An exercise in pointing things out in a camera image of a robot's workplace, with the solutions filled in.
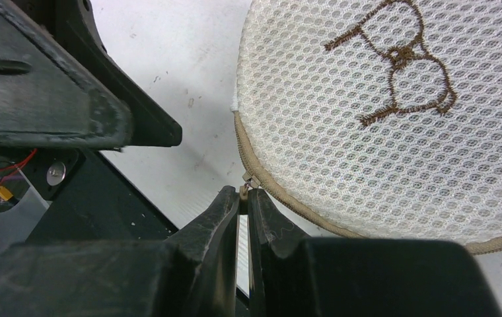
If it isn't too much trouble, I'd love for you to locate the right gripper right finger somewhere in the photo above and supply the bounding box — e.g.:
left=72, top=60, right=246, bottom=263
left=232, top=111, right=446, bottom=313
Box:
left=247, top=190, right=502, bottom=316

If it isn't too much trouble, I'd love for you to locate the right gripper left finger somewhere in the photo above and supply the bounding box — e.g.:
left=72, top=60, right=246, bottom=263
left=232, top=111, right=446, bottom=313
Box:
left=0, top=186, right=240, bottom=316

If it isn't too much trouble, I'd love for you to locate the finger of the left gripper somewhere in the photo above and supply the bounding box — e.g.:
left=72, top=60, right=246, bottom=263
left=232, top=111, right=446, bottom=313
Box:
left=55, top=1, right=182, bottom=147
left=0, top=1, right=133, bottom=149

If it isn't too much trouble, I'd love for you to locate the round white mesh laundry bag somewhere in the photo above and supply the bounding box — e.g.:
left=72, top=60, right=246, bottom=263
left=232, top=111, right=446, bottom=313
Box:
left=232, top=1, right=502, bottom=254

